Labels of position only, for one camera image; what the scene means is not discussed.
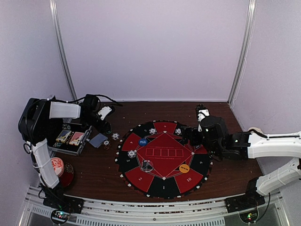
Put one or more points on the right aluminium frame post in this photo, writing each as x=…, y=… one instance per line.
x=243, y=53

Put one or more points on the dark red round lid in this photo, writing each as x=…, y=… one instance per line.
x=67, y=176

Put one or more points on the front aluminium rail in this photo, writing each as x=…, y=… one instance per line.
x=117, y=205

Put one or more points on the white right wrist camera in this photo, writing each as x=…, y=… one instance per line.
x=201, y=112

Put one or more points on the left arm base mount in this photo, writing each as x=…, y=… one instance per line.
x=56, y=199

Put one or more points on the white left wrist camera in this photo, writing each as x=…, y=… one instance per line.
x=105, y=111

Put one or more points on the blue playing card deck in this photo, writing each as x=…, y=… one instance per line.
x=98, y=140

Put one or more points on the left aluminium frame post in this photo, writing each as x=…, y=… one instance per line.
x=62, y=54

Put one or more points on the aluminium poker case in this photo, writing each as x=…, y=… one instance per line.
x=58, y=112

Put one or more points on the patterned paper cup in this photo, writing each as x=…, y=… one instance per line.
x=255, y=128

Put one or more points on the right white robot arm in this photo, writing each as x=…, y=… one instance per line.
x=213, y=134

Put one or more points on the black gold card box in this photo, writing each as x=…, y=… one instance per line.
x=63, y=136

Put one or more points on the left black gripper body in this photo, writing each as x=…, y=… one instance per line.
x=91, y=121

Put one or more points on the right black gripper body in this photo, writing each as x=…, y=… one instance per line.
x=192, y=131

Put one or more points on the red black chip stack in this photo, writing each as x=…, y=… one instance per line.
x=106, y=144

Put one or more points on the red floral round tin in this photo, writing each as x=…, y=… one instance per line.
x=58, y=166

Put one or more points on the orange big blind button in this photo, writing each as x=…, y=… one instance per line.
x=184, y=168

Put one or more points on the white chips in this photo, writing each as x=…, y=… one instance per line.
x=152, y=131
x=178, y=132
x=131, y=154

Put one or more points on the red gold card box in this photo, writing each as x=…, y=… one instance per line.
x=76, y=139

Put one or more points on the round red black poker mat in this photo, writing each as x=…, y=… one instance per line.
x=167, y=152

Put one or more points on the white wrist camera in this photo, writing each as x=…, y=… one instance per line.
x=105, y=111
x=201, y=112

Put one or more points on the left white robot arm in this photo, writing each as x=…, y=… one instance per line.
x=42, y=117

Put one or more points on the aluminium frame post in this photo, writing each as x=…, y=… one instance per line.
x=243, y=53
x=62, y=54

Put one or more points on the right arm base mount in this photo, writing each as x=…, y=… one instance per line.
x=243, y=202

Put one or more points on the white grey chip stack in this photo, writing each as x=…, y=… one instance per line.
x=115, y=136

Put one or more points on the blue small blind button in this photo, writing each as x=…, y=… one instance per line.
x=143, y=142

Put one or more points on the green white chip stack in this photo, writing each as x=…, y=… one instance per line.
x=108, y=129

